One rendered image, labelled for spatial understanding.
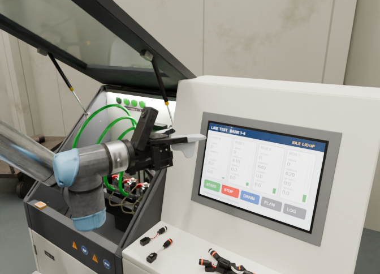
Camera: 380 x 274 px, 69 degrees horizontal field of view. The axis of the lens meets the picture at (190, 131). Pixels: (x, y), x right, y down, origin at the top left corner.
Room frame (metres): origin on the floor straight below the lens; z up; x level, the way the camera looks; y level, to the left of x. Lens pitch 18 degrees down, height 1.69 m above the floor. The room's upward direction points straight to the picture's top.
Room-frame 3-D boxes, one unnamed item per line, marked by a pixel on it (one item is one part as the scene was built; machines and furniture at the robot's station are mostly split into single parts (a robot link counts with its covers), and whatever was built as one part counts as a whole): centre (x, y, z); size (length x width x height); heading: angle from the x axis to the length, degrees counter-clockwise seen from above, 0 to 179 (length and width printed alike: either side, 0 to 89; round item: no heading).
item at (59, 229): (1.04, 0.53, 0.87); 0.62 x 0.04 x 0.16; 56
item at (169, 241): (0.82, 0.11, 0.99); 0.12 x 0.02 x 0.02; 145
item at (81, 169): (0.57, 0.24, 1.43); 0.11 x 0.08 x 0.09; 126
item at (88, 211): (0.58, 0.25, 1.34); 0.11 x 0.08 x 0.11; 36
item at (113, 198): (1.17, 0.30, 0.91); 0.34 x 0.10 x 0.15; 56
